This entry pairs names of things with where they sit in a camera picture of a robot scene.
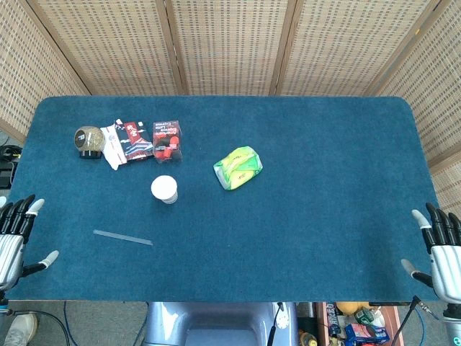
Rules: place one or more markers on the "blue red snack packet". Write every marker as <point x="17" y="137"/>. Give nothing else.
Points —
<point x="367" y="333"/>

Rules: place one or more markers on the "white snack packet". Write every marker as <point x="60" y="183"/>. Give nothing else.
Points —
<point x="111" y="149"/>

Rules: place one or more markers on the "green white can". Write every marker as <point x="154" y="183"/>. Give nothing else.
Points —
<point x="364" y="317"/>

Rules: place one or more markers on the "translucent plastic stick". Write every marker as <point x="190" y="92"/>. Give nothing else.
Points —
<point x="122" y="237"/>

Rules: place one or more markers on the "grey blue robot torso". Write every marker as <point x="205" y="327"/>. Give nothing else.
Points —
<point x="216" y="320"/>

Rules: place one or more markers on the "navy red snack packet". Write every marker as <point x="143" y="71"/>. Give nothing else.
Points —
<point x="135" y="144"/>

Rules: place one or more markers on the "small black stand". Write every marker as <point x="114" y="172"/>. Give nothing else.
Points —
<point x="90" y="155"/>

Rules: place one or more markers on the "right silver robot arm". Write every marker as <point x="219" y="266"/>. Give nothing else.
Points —
<point x="452" y="324"/>

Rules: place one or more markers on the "red brown storage crate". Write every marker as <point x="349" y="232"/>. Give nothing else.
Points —
<point x="320" y="324"/>

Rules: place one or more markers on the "black electronic equipment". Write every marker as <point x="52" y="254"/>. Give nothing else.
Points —
<point x="7" y="176"/>

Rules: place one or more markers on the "yellow bottle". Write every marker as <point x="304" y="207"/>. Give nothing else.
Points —
<point x="307" y="339"/>

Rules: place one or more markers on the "green yellow snack bag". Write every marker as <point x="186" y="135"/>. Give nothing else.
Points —
<point x="237" y="167"/>

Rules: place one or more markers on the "woven folding screen panel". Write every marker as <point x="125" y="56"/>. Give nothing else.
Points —
<point x="230" y="43"/>
<point x="353" y="43"/>
<point x="21" y="72"/>
<point x="432" y="90"/>
<point x="108" y="43"/>

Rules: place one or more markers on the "orange round fruit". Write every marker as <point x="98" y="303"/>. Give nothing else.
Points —
<point x="347" y="308"/>

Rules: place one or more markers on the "black packet white lettering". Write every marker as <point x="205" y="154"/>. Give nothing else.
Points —
<point x="333" y="319"/>

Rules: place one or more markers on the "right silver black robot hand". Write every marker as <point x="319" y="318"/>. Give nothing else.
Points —
<point x="446" y="263"/>

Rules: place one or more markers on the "white paper cup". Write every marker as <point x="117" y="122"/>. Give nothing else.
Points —
<point x="164" y="187"/>

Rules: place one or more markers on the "brown round jar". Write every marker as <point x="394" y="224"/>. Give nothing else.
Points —
<point x="89" y="138"/>

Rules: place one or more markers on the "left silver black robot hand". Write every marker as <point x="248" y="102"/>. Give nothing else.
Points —
<point x="11" y="248"/>

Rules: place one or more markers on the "white shoe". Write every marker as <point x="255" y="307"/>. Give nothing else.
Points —
<point x="21" y="328"/>

